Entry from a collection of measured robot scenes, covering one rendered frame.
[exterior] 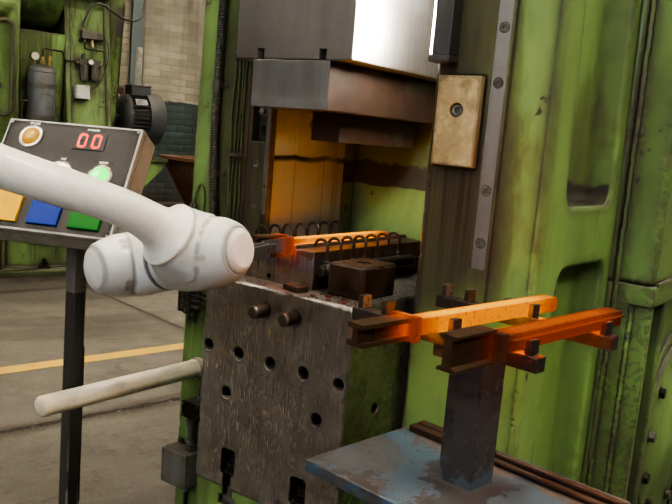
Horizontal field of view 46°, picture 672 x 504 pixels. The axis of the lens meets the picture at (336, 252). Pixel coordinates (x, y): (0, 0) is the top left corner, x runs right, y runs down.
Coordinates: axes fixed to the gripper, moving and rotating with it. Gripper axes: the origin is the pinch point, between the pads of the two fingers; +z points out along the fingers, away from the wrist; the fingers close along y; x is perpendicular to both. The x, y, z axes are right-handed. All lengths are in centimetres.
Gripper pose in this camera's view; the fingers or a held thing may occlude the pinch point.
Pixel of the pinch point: (269, 245)
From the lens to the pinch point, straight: 157.4
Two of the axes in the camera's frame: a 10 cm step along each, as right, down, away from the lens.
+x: 0.7, -9.8, -1.7
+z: 6.0, -1.0, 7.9
